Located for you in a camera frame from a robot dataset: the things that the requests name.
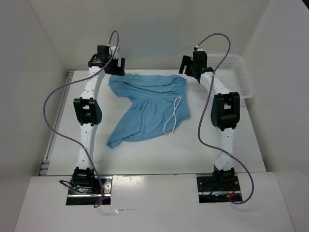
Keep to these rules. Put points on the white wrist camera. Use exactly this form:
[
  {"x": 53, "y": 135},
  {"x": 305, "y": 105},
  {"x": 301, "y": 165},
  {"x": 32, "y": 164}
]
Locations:
[
  {"x": 114, "y": 51},
  {"x": 198, "y": 48}
]

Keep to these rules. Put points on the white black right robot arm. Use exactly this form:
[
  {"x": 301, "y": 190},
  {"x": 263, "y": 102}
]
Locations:
[{"x": 225, "y": 113}]

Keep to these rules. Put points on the white perforated plastic basket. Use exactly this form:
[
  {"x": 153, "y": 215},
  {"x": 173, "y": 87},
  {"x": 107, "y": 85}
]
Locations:
[{"x": 233, "y": 74}]

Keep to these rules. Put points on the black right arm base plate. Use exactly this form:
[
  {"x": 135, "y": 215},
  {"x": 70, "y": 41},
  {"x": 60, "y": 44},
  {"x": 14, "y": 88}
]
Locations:
[{"x": 209, "y": 192}]

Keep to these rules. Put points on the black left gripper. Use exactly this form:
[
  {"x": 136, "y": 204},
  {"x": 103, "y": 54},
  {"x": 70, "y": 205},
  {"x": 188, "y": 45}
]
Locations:
[{"x": 117, "y": 70}]

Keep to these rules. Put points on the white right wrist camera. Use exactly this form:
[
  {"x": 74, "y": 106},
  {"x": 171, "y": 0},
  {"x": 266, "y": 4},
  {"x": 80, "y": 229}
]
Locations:
[{"x": 198, "y": 48}]

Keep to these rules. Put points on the light blue shorts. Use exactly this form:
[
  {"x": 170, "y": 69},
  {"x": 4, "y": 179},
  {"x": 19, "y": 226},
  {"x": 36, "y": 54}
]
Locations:
[{"x": 159, "y": 105}]

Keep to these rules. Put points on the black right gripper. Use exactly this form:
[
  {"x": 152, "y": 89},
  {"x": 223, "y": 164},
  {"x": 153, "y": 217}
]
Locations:
[{"x": 186, "y": 61}]

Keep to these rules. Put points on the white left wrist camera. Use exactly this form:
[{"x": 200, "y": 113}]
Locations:
[{"x": 114, "y": 51}]

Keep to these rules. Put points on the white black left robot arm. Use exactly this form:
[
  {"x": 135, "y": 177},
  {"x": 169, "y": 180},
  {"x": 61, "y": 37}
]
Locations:
[{"x": 89, "y": 114}]

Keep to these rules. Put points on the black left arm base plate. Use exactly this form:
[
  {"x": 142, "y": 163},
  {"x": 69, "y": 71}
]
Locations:
[{"x": 89, "y": 196}]

